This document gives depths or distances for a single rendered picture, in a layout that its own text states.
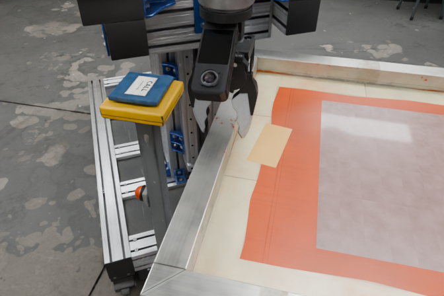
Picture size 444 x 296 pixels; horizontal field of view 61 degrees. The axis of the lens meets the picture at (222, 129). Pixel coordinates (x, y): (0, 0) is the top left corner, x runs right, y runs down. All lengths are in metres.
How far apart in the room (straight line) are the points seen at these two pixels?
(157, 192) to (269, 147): 0.39
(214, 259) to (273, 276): 0.07
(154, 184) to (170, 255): 0.48
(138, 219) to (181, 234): 1.05
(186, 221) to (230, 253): 0.07
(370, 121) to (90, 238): 1.34
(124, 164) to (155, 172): 0.86
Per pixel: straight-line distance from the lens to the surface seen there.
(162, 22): 1.01
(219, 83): 0.46
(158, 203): 0.95
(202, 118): 0.59
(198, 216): 0.47
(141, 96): 0.73
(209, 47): 0.49
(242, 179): 0.56
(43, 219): 1.91
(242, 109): 0.57
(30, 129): 2.48
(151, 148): 0.83
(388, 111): 0.76
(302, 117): 0.70
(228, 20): 0.50
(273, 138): 0.64
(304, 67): 0.81
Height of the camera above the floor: 1.36
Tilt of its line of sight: 38 degrees down
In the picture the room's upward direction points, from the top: straight up
